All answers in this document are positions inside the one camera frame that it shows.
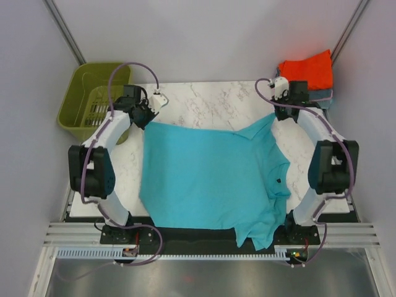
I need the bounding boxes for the turquoise t shirt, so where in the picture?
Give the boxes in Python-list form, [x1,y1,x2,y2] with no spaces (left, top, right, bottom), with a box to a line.
[139,114,291,251]

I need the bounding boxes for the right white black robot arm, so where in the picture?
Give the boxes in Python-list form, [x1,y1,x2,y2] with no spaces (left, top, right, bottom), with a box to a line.
[268,77,359,244]

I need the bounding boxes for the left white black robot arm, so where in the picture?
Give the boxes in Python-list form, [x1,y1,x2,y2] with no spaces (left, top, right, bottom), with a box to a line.
[68,85,158,244]

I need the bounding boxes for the folded grey blue t shirt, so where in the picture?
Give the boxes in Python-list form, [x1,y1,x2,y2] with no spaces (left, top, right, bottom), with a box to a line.
[307,88,334,101]

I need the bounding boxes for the folded orange t shirt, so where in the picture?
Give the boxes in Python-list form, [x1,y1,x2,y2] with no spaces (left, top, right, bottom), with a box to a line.
[278,49,333,90]

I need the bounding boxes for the olive green plastic basket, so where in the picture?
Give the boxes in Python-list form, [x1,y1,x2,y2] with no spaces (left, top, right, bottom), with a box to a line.
[57,62,132,143]

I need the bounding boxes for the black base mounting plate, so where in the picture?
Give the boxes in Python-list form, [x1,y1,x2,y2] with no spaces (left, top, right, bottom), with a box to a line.
[100,225,317,254]

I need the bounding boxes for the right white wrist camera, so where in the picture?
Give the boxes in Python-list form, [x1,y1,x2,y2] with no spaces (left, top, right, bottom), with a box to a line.
[268,76,289,101]

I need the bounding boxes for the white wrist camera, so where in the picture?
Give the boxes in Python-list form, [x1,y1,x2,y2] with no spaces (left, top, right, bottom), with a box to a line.
[268,76,289,101]
[148,89,169,112]

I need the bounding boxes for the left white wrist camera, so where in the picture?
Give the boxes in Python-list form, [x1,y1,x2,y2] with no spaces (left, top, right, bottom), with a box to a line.
[148,89,169,112]

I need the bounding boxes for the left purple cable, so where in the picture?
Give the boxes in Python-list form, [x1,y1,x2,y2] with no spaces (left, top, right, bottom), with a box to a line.
[80,62,164,267]

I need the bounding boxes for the purple cable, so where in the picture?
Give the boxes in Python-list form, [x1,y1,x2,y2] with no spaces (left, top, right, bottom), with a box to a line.
[80,62,164,267]
[255,78,355,269]

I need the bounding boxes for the left aluminium corner post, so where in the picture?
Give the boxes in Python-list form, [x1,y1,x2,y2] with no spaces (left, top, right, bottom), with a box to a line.
[43,0,86,66]

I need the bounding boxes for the aluminium corner post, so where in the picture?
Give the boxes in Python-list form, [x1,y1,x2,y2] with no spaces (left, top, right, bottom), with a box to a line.
[331,0,371,65]
[43,0,86,66]

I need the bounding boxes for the right aluminium corner post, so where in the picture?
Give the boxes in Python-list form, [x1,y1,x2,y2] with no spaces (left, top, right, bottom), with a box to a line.
[331,0,371,65]

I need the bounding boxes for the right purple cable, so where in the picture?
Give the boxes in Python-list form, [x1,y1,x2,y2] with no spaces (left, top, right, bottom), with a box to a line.
[255,78,355,269]

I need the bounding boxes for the aluminium frame rail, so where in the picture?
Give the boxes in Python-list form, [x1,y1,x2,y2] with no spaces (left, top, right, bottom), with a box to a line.
[43,222,380,248]

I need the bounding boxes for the white slotted cable duct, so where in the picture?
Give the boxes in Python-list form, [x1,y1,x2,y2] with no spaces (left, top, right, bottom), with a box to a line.
[56,247,291,261]

